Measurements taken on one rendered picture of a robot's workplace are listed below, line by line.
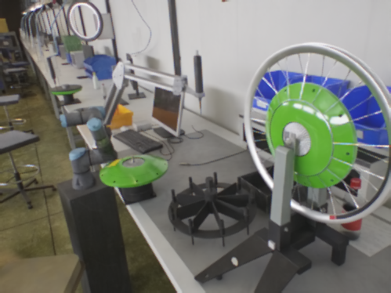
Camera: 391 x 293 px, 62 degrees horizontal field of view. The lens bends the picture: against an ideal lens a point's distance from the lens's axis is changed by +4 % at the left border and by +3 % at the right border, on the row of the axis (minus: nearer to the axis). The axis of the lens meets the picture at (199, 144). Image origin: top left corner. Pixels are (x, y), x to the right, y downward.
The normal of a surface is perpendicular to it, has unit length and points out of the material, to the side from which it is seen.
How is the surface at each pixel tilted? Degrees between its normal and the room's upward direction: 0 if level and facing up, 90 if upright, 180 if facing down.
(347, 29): 90
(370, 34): 90
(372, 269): 0
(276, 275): 18
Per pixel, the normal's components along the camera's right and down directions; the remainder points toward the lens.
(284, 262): -0.32, -0.80
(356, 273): -0.06, -0.92
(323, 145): -0.73, 0.29
